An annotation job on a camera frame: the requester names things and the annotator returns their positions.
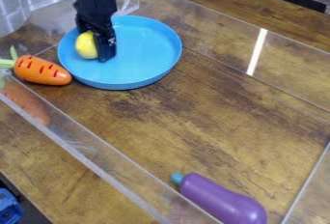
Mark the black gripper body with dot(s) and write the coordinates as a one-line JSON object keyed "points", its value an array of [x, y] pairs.
{"points": [[95, 1]]}

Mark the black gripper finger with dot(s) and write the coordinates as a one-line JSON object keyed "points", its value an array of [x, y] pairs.
{"points": [[106, 44], [83, 25]]}

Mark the yellow toy lemon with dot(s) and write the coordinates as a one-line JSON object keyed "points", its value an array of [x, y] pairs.
{"points": [[85, 46]]}

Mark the blue round tray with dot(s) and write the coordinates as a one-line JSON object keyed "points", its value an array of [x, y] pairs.
{"points": [[149, 51]]}

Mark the orange toy carrot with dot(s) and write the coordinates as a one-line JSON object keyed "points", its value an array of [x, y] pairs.
{"points": [[37, 70]]}

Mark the blue object at corner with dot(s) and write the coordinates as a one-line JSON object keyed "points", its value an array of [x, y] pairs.
{"points": [[11, 211]]}

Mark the purple toy eggplant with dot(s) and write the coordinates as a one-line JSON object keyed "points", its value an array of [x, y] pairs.
{"points": [[230, 207]]}

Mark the clear acrylic enclosure wall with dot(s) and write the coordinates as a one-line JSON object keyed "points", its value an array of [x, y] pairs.
{"points": [[240, 114]]}

